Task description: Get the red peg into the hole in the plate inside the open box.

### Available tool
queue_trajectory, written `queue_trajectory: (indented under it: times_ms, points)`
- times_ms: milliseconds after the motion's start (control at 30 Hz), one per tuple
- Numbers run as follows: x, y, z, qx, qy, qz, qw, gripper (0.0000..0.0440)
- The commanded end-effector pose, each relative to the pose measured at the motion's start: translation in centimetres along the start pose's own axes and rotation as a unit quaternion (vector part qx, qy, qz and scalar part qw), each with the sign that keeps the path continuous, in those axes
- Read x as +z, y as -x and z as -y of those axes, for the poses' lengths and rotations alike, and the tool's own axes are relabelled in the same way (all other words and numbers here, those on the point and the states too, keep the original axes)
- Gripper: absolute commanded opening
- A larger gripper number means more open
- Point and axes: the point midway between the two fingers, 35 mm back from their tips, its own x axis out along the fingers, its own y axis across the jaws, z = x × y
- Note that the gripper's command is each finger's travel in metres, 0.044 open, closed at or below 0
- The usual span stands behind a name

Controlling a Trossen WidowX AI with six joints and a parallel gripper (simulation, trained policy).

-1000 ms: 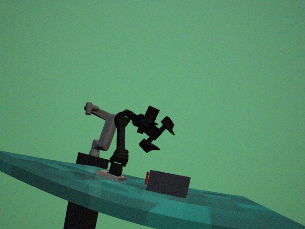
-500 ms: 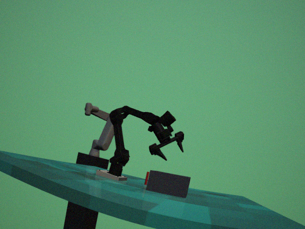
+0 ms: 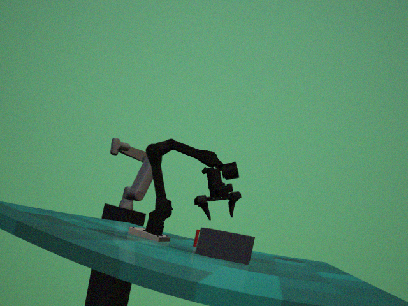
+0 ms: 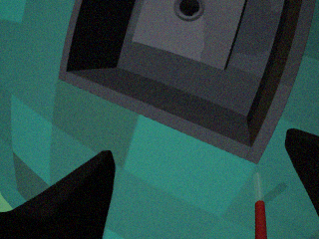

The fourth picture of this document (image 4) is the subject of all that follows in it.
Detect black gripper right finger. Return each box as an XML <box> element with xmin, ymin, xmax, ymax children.
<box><xmin>284</xmin><ymin>128</ymin><xmax>319</xmax><ymax>216</ymax></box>

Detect red peg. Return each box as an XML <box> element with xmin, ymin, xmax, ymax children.
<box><xmin>254</xmin><ymin>200</ymin><xmax>267</xmax><ymax>239</ymax></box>

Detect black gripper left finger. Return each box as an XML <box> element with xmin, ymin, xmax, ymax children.
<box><xmin>0</xmin><ymin>151</ymin><xmax>116</xmax><ymax>239</ymax></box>

